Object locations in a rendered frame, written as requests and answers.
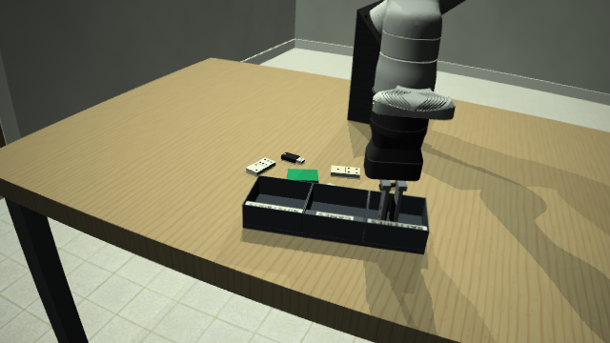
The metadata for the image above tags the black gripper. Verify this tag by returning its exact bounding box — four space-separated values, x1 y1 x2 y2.
363 52 456 222

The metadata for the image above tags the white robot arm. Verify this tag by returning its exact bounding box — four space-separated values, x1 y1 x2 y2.
370 0 465 62

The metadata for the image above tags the dark grey rack of labelled bins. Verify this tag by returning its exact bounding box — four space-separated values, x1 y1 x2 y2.
242 175 430 254

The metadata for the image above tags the black usb stick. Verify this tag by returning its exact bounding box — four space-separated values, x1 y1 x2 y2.
281 152 304 164

